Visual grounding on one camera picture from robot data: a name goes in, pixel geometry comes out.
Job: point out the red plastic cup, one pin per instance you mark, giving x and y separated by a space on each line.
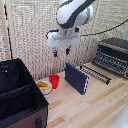
54 81

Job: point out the woven bamboo screen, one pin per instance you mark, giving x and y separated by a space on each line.
30 36

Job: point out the black fabric storage box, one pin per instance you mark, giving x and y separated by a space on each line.
19 96

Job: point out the black toaster oven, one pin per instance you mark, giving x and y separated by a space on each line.
112 56

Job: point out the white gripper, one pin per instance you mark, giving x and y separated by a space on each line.
62 38

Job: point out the white bowl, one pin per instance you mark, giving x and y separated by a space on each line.
45 89

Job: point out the yellow food piece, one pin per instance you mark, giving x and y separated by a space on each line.
42 85

